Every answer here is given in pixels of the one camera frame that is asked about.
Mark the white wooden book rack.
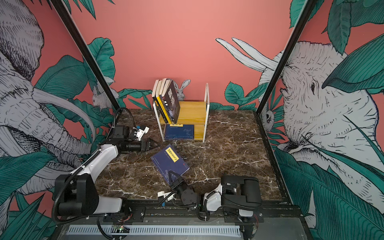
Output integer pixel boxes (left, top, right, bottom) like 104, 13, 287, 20
153, 84, 210, 142

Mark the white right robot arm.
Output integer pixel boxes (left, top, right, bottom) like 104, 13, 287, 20
159, 171, 263, 222

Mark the black corner frame post right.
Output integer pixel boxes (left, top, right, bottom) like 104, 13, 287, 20
255, 0, 318, 115

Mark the yellow cartoon cover book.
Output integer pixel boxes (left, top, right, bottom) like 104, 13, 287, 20
155, 79, 171, 124

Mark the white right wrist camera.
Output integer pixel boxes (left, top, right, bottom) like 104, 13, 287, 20
157, 191, 177, 206

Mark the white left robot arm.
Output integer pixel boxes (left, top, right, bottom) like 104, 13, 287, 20
52, 125, 157, 225

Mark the purple portrait cover book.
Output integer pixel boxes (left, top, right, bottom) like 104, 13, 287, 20
159, 79, 174, 124

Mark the black corner frame post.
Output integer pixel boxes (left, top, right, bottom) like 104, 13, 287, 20
51, 0, 120, 110
255, 0, 318, 115

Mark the dark wolf eye book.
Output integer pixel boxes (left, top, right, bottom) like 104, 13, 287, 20
166, 79, 180, 124

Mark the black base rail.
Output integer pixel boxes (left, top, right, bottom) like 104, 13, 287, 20
94, 199, 306, 225

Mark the black corner frame post left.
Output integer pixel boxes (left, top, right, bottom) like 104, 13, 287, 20
51, 0, 120, 110

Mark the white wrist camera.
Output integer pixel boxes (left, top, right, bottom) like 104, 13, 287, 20
135, 126, 150, 141
157, 191, 177, 206

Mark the white slotted cable duct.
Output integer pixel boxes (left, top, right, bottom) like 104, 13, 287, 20
65, 224, 242, 238

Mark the black book with gold title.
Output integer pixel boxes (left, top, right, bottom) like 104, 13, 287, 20
152, 80, 168, 124

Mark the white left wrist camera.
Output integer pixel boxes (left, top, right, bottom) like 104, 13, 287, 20
135, 126, 150, 141

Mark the blue book yellow label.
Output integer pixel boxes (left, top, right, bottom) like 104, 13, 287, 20
151, 145, 190, 184
165, 124, 195, 140

